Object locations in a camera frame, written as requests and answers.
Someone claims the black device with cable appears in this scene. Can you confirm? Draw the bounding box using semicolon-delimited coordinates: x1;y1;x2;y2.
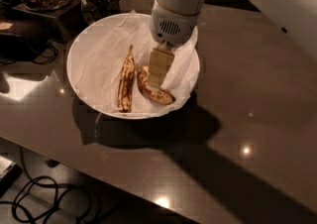
0;32;58;66

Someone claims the long spotted banana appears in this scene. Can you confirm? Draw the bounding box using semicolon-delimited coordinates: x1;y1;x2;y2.
118;45;135;113

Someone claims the grey box on floor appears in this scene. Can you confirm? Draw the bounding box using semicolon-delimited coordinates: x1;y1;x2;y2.
0;156;22;197

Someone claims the white paper liner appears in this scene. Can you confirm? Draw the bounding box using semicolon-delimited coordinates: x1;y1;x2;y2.
75;9;199;119

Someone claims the black floor cable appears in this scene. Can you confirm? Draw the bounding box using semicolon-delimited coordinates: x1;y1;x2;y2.
0;147;100;224

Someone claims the white bowl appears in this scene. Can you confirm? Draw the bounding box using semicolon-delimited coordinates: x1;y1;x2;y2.
65;12;201;121

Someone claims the black scoop with label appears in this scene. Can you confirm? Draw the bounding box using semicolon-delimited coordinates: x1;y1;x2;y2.
80;0;101;25

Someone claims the short curved spotted banana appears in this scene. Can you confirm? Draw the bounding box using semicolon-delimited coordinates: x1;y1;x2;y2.
137;65;175;105

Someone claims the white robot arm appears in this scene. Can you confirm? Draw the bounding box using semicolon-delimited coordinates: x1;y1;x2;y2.
148;0;317;88

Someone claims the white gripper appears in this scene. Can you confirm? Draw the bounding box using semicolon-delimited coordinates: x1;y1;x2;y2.
147;0;198;89

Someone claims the black stand box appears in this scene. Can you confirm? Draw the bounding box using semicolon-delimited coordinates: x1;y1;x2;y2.
12;0;87;44

